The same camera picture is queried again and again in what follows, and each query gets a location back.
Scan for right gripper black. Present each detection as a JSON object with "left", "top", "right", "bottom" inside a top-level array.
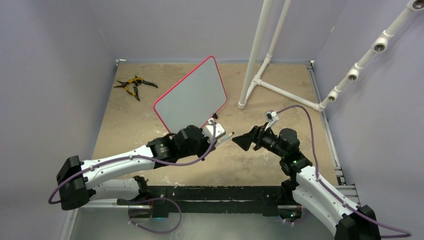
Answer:
[{"left": 232, "top": 122, "right": 287, "bottom": 159}]

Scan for black whiteboard marker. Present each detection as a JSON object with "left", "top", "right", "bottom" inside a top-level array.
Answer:
[{"left": 216, "top": 132, "right": 235, "bottom": 145}]

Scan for whiteboard with red frame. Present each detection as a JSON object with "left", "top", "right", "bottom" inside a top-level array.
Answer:
[{"left": 153, "top": 55, "right": 228, "bottom": 133}]

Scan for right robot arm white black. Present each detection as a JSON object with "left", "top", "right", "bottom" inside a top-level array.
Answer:
[{"left": 232, "top": 126, "right": 382, "bottom": 240}]

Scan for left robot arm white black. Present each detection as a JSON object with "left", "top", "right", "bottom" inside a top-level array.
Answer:
[{"left": 48, "top": 122, "right": 226, "bottom": 211}]

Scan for yellow black pliers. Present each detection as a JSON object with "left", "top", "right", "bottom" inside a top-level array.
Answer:
[{"left": 113, "top": 76, "right": 159, "bottom": 101}]

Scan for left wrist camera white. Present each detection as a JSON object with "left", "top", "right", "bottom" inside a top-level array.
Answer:
[{"left": 202, "top": 118, "right": 226, "bottom": 140}]

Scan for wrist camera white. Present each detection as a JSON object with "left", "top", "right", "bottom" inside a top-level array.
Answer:
[
  {"left": 264, "top": 110, "right": 279, "bottom": 131},
  {"left": 202, "top": 118, "right": 226, "bottom": 140}
]

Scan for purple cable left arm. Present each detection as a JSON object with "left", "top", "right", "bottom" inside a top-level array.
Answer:
[{"left": 48, "top": 120, "right": 218, "bottom": 205}]

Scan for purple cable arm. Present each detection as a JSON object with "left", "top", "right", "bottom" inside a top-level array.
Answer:
[
  {"left": 48, "top": 120, "right": 218, "bottom": 205},
  {"left": 274, "top": 104, "right": 412, "bottom": 239}
]

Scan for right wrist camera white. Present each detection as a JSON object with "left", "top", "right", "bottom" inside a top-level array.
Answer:
[{"left": 264, "top": 110, "right": 279, "bottom": 131}]

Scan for white pvc pipe frame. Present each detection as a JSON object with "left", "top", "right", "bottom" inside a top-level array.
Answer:
[{"left": 237, "top": 0, "right": 324, "bottom": 112}]

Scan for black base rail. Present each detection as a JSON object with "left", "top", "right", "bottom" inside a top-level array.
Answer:
[{"left": 117, "top": 185, "right": 297, "bottom": 218}]

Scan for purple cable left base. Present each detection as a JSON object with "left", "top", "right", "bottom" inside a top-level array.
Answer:
[{"left": 128, "top": 196, "right": 183, "bottom": 234}]

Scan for purple cable base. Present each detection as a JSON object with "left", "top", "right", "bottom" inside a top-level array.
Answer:
[
  {"left": 281, "top": 205, "right": 311, "bottom": 226},
  {"left": 128, "top": 196, "right": 183, "bottom": 234}
]

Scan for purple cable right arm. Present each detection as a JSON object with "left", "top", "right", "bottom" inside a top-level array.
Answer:
[{"left": 274, "top": 104, "right": 412, "bottom": 239}]

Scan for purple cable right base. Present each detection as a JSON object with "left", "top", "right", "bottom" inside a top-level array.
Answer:
[{"left": 281, "top": 205, "right": 311, "bottom": 226}]

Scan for aluminium table frame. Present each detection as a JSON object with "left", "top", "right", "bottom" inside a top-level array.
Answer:
[{"left": 72, "top": 62, "right": 360, "bottom": 240}]

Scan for white pipe rail with fittings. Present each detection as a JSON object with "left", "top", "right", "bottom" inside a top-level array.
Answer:
[{"left": 326, "top": 0, "right": 424, "bottom": 104}]

